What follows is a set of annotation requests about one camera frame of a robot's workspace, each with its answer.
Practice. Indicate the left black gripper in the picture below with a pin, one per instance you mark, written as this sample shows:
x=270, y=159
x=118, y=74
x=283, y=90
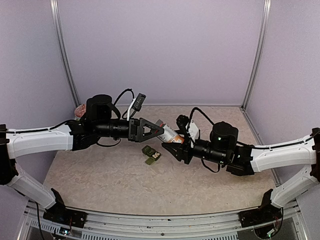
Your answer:
x=138, y=128

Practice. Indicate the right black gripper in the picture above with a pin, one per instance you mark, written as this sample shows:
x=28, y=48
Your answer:
x=180, y=152

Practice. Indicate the orange pill bottle grey cap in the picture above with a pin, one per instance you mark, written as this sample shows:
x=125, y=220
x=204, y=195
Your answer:
x=170, y=136

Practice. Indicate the green weekly pill organizer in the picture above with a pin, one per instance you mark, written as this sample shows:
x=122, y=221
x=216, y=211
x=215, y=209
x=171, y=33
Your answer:
x=149, y=151

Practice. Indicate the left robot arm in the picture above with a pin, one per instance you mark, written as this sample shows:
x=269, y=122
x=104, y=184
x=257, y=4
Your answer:
x=101, y=120

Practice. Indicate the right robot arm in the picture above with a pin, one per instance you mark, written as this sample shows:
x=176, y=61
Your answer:
x=240, y=159

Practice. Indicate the cream tablets in organizer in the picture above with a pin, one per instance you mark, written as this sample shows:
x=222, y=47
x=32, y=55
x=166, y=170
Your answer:
x=156, y=155

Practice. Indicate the red patterned white bowl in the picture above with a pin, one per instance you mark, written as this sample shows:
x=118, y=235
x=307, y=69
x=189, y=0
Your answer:
x=79, y=112

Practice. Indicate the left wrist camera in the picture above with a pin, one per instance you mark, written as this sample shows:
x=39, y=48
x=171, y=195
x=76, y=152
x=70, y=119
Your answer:
x=135, y=105

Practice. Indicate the right aluminium frame post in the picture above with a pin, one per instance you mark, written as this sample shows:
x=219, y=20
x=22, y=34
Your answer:
x=258, y=53

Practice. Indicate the aluminium frame post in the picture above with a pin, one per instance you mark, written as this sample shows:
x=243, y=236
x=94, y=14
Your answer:
x=258, y=53
x=54, y=5

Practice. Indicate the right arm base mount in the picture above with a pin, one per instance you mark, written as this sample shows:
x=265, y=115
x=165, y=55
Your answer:
x=265, y=213

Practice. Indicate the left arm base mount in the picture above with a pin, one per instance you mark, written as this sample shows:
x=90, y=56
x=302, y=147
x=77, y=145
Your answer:
x=59, y=213

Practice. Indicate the front aluminium rail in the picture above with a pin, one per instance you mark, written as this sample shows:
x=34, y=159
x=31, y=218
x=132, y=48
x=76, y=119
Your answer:
x=99, y=225

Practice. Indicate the left aluminium frame post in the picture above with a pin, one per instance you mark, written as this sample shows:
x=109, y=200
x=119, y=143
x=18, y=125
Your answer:
x=54, y=5

